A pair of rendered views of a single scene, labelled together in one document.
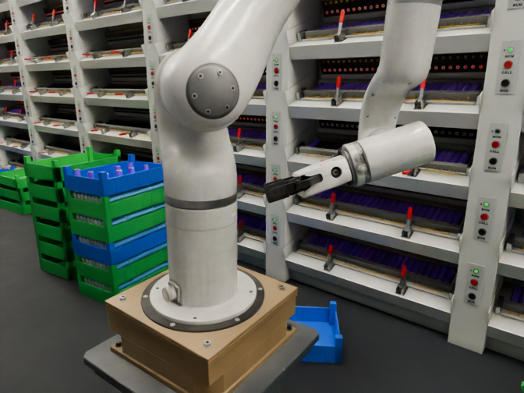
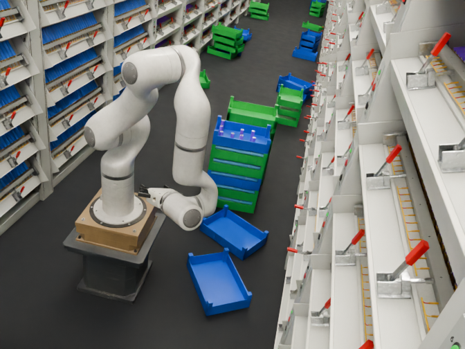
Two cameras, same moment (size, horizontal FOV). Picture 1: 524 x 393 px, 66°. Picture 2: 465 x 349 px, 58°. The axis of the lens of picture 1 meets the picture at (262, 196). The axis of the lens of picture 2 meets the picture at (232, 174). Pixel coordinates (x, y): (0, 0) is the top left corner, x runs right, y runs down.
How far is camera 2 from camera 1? 1.44 m
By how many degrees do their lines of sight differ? 55
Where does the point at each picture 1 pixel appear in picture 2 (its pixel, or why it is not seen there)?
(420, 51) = (175, 168)
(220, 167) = (109, 163)
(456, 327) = not seen: outside the picture
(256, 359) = (104, 243)
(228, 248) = (111, 196)
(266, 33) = (115, 124)
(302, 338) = (133, 258)
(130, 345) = not seen: hidden behind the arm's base
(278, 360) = (113, 253)
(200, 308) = (102, 210)
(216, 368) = (79, 228)
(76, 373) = not seen: hidden behind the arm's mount
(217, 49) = (93, 123)
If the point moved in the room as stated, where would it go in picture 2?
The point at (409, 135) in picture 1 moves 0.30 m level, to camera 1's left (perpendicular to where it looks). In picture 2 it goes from (176, 207) to (148, 157)
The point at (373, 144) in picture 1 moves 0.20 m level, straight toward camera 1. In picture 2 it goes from (169, 199) to (104, 197)
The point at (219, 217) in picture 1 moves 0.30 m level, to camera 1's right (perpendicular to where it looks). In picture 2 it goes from (106, 181) to (127, 235)
